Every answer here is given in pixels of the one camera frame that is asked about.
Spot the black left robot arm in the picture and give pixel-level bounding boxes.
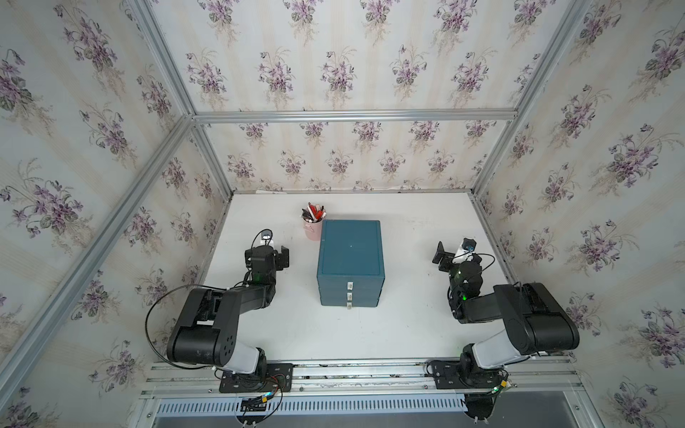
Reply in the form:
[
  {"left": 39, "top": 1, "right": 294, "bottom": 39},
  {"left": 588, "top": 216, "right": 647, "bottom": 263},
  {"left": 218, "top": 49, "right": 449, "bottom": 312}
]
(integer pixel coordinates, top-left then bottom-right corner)
[{"left": 167, "top": 244, "right": 290, "bottom": 378}]

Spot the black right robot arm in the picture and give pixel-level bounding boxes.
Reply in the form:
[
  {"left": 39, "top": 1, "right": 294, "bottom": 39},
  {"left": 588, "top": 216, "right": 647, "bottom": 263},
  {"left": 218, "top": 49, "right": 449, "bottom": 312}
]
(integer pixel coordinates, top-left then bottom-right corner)
[{"left": 432, "top": 239, "right": 580, "bottom": 374}]

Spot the teal three-drawer cabinet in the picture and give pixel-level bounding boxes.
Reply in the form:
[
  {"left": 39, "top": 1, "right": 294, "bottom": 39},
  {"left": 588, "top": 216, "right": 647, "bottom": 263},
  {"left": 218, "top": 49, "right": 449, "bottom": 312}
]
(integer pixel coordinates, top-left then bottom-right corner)
[{"left": 317, "top": 219, "right": 385, "bottom": 309}]

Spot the pink pen cup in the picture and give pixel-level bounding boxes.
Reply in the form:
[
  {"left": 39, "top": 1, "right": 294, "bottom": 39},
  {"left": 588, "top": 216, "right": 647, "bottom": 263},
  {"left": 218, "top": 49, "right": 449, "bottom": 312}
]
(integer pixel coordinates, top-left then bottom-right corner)
[{"left": 303, "top": 220, "right": 324, "bottom": 242}]

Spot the white vented strip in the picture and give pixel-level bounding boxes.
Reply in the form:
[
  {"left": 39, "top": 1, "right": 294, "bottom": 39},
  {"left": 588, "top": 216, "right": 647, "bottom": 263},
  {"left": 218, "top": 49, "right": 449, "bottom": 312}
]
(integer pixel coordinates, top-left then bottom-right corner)
[{"left": 156, "top": 393, "right": 467, "bottom": 418}]

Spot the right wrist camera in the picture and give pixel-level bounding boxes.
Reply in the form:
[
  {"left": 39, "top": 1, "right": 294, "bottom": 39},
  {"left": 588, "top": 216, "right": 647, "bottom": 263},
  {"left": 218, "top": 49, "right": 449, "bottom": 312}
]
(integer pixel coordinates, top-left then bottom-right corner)
[{"left": 452, "top": 238, "right": 477, "bottom": 263}]

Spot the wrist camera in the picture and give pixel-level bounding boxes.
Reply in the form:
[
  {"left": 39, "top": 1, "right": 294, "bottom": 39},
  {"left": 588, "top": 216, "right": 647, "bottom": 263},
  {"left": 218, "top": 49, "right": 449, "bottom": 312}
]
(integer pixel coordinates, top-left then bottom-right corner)
[
  {"left": 256, "top": 228, "right": 274, "bottom": 247},
  {"left": 452, "top": 238, "right": 477, "bottom": 263}
]

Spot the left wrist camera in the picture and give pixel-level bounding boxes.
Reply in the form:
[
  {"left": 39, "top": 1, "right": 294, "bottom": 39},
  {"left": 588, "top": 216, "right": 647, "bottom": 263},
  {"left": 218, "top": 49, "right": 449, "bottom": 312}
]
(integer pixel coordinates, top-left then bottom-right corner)
[{"left": 256, "top": 228, "right": 274, "bottom": 247}]

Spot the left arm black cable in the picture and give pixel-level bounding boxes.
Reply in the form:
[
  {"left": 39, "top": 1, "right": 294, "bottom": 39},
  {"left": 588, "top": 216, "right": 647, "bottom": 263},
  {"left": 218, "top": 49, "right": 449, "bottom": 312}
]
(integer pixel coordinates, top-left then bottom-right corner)
[{"left": 143, "top": 284, "right": 215, "bottom": 371}]

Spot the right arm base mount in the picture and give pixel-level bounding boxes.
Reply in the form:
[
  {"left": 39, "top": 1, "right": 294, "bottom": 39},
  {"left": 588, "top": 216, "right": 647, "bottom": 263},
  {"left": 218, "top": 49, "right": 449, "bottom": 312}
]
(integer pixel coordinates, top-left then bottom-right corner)
[{"left": 426, "top": 360, "right": 508, "bottom": 391}]

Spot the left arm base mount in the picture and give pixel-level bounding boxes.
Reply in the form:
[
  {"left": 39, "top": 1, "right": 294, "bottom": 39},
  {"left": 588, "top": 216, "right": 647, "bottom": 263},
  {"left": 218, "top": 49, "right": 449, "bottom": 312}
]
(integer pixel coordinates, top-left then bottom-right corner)
[{"left": 219, "top": 363, "right": 294, "bottom": 393}]

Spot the aluminium front rail frame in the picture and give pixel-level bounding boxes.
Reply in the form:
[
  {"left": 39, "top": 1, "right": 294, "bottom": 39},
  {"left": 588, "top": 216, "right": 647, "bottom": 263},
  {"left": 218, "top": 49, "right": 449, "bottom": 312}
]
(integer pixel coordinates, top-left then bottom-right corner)
[{"left": 128, "top": 357, "right": 602, "bottom": 427}]

